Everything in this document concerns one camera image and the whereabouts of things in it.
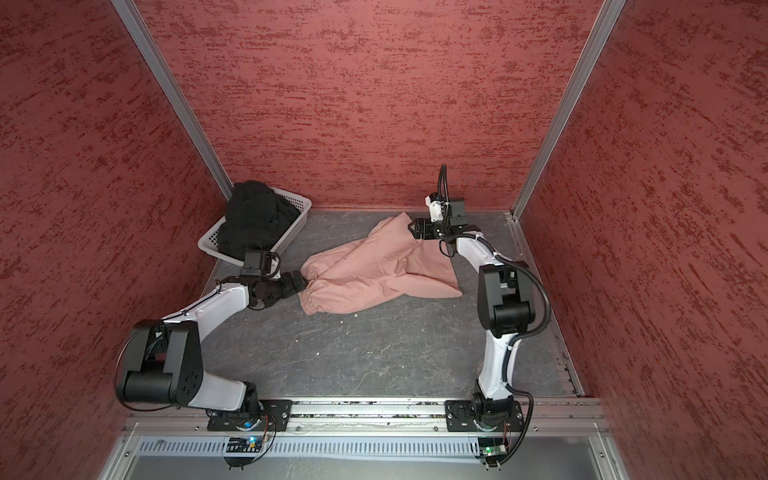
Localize pink shorts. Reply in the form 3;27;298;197
299;213;462;315

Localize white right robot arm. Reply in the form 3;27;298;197
408;218;536;424

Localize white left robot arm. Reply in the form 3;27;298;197
114;271;308;415

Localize black shorts in basket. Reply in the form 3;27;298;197
217;180;300;260

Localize white plastic laundry basket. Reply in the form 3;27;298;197
197;181;312;266

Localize left circuit board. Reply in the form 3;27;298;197
224;437;263;455

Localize circuit board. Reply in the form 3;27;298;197
477;437;508;465
224;437;263;455

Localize right circuit board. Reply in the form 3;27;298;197
477;437;508;465

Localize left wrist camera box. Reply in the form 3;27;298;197
240;250;281;280

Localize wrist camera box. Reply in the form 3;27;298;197
240;250;281;280
425;193;469;229

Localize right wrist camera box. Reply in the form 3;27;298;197
425;193;469;229

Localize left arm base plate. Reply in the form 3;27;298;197
206;400;293;434

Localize left aluminium corner post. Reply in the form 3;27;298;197
111;0;233;200

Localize aluminium corner post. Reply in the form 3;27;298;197
511;0;626;223
111;0;233;200

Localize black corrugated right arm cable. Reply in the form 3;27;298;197
436;163;552;466

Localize white slotted cable duct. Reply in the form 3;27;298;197
135;436;479;461

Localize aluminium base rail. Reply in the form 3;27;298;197
119;397;613;437

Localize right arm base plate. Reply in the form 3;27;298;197
444;397;524;433

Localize right aluminium corner post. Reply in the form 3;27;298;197
511;0;626;223

